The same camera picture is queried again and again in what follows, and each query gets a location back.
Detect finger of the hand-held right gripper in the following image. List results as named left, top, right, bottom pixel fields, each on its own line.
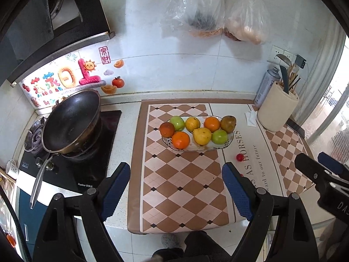
left=294, top=153, right=349, bottom=190
left=318, top=152, right=349, bottom=176

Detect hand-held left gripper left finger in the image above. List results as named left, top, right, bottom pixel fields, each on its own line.
left=32, top=162, right=131, bottom=262

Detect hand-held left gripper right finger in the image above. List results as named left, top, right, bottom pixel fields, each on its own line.
left=222, top=162, right=320, bottom=262

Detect green apple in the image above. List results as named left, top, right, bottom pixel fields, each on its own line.
left=212, top=129, right=229, bottom=145
left=169, top=116, right=185, bottom=131

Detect floral oval plate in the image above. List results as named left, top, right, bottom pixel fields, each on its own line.
left=161, top=116, right=235, bottom=152

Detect yellow lemon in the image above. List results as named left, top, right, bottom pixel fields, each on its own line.
left=193, top=127, right=212, bottom=146

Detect brown green pear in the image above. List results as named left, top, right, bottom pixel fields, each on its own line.
left=220, top=115, right=237, bottom=133

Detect orange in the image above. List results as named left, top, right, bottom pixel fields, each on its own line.
left=204, top=116, right=221, bottom=133
left=172, top=131, right=190, bottom=149

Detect yellow orange citrus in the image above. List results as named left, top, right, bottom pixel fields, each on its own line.
left=185, top=117, right=201, bottom=132

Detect dark red fruit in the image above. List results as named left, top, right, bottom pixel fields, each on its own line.
left=159, top=122, right=175, bottom=138

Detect person's right forearm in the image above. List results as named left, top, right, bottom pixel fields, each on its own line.
left=318, top=218, right=349, bottom=262

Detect black gas stove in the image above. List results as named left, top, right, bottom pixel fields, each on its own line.
left=20, top=110, right=122, bottom=195

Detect black phone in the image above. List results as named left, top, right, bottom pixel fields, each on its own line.
left=286, top=119, right=305, bottom=138

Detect checkered table mat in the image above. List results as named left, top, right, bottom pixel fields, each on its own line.
left=127, top=99, right=315, bottom=234

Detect person's dark clothing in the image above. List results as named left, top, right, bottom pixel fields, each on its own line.
left=152, top=230, right=246, bottom=262

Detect cream utensil holder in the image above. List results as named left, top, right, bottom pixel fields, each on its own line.
left=257, top=81, right=300, bottom=132

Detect grey slipper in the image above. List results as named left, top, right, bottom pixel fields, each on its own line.
left=161, top=233, right=182, bottom=249

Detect white tissue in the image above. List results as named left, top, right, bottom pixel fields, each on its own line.
left=244, top=111, right=258, bottom=128

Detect frosted glass sliding door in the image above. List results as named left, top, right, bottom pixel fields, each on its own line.
left=299, top=13, right=349, bottom=170

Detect black wok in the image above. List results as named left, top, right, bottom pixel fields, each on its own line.
left=29, top=89, right=102, bottom=209

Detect grey spray can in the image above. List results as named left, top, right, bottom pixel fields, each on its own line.
left=254, top=69, right=281, bottom=109

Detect bundle of chopsticks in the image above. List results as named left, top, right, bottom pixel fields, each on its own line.
left=287, top=62, right=302, bottom=92

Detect white cup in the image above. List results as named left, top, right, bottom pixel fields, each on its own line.
left=5, top=159, right=20, bottom=179

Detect cluttered side shelf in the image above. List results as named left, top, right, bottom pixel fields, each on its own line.
left=0, top=166, right=20, bottom=226

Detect metal spoon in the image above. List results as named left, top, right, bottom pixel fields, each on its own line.
left=275, top=53, right=291, bottom=66

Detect plastic bag with eggs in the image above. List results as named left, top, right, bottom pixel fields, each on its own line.
left=223, top=0, right=269, bottom=46

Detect black range hood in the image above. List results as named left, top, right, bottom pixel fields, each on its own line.
left=0, top=0, right=116, bottom=88

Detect plastic bag with dark contents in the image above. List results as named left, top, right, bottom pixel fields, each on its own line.
left=160, top=0, right=228, bottom=38

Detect black handled knife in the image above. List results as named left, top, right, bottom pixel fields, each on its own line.
left=279, top=65, right=291, bottom=95

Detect white wall outlet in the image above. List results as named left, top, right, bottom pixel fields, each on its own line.
left=271, top=45, right=296, bottom=63

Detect colourful letter wall sticker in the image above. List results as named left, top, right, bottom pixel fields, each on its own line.
left=21, top=57, right=107, bottom=107

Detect red stamp wall sticker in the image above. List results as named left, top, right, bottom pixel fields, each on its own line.
left=98, top=46, right=110, bottom=65

